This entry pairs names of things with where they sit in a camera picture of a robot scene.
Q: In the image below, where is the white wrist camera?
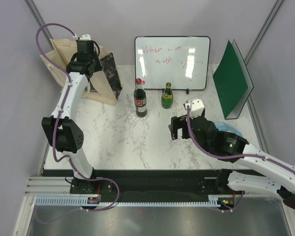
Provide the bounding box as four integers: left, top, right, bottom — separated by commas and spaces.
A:
183, 97, 205, 119
73, 34, 93, 41

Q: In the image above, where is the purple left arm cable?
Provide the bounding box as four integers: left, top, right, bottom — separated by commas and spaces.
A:
36, 23, 78, 164

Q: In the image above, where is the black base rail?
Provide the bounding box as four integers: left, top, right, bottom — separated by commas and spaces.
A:
69, 168, 268, 204

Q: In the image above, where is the green Perrier bottle middle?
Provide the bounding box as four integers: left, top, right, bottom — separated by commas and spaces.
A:
161, 82, 174, 109

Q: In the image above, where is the green folder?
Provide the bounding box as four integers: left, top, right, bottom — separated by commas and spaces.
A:
213, 41, 254, 119

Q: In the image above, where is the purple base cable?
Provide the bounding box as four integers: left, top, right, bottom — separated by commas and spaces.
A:
217, 191, 244, 213
35, 162, 120, 224

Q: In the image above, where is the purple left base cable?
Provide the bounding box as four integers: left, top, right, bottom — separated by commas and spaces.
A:
35, 162, 120, 224

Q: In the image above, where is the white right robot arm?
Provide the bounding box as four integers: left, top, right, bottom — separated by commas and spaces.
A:
169, 115, 295, 210

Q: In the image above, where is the Coca-Cola glass bottle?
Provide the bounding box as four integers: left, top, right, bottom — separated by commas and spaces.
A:
134, 78, 148, 118

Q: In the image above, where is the white slotted cable duct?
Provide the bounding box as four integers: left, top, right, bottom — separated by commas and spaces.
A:
35, 196, 234, 207

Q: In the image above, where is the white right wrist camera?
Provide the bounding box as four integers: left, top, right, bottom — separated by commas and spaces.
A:
183, 97, 205, 119

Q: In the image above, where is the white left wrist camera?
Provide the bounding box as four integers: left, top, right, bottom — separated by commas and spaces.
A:
73, 34, 93, 41

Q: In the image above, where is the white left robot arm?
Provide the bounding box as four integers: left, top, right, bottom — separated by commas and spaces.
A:
42, 39, 101, 193

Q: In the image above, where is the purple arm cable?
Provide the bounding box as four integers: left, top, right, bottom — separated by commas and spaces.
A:
186, 107, 295, 180
36, 23, 78, 164

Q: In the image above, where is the small whiteboard black frame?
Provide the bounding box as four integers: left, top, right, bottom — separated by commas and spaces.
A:
134, 36, 211, 90

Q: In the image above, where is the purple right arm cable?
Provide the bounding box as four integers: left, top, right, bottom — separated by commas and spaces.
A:
186, 107, 295, 180

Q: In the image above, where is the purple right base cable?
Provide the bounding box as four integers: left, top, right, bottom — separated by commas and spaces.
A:
217, 191, 244, 213

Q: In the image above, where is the light blue face mask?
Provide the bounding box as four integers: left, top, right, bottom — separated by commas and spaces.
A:
214, 121, 242, 137

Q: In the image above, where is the beige canvas tote bag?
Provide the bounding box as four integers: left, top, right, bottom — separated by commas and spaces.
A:
46, 39, 122, 106

